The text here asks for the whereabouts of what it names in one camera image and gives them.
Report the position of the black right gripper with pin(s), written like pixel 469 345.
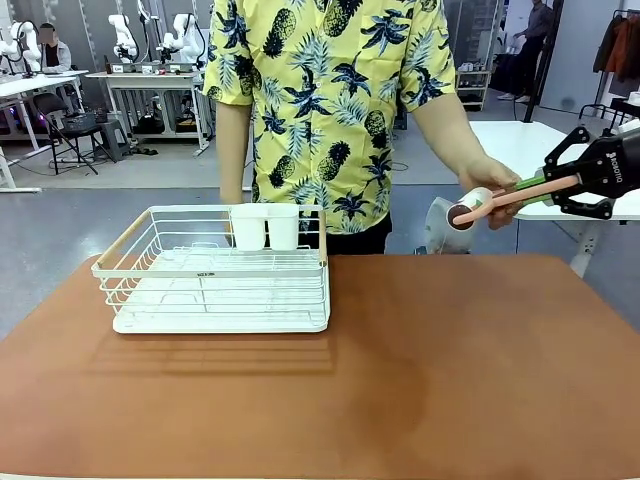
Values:
pixel 612 165

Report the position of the pink lint roller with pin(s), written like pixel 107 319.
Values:
pixel 467 212

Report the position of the person's right forearm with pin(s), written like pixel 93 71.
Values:
pixel 232 150

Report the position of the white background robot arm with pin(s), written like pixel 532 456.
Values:
pixel 22 42
pixel 122 37
pixel 182 40

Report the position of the person's left forearm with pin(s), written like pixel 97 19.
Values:
pixel 450 130

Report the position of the person's left hand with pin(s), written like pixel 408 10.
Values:
pixel 487 175

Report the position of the white power strip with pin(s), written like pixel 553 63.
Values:
pixel 590 245

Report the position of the large white table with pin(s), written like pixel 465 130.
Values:
pixel 515 145

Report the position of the clothes rack with jackets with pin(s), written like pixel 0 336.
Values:
pixel 620 50

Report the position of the wooden shoe rack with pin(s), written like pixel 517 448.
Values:
pixel 472 90

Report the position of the standing person in dark clothes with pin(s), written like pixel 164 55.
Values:
pixel 535 45

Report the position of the white plastic bag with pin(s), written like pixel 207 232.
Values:
pixel 442 235

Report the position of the person's black trousers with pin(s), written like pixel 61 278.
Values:
pixel 360 237

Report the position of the person in pineapple shirt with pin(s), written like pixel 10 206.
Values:
pixel 320 100

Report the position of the white plastic cutlery holder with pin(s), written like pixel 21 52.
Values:
pixel 262 227

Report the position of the white workbench with robots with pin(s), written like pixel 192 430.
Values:
pixel 150 80

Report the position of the grey plastic stool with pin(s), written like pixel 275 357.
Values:
pixel 114 140

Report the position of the black folding chair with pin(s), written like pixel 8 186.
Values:
pixel 60 125

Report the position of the seated person in grey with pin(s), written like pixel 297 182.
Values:
pixel 52 50

